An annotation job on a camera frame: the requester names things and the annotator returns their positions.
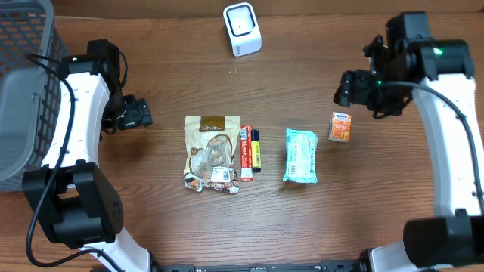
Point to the white barcode scanner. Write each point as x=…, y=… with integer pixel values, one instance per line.
x=242, y=29

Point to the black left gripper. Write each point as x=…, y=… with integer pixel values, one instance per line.
x=138, y=112

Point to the teal tissue pack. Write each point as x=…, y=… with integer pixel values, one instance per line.
x=301, y=148

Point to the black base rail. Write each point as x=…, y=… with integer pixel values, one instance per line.
x=324, y=266

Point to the brown snack pouch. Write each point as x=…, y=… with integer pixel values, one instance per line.
x=211, y=142

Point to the yellow highlighter marker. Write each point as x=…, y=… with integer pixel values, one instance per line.
x=255, y=151

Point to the red snack stick packet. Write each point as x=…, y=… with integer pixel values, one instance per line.
x=246, y=153

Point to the grey plastic mesh basket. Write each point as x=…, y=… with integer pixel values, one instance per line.
x=30, y=97

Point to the orange tissue pack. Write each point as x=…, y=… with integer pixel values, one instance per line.
x=339, y=127

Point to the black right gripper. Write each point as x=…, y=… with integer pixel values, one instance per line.
x=352, y=91

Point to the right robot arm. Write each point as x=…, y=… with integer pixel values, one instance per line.
x=407, y=65

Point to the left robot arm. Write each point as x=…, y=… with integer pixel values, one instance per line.
x=76, y=210

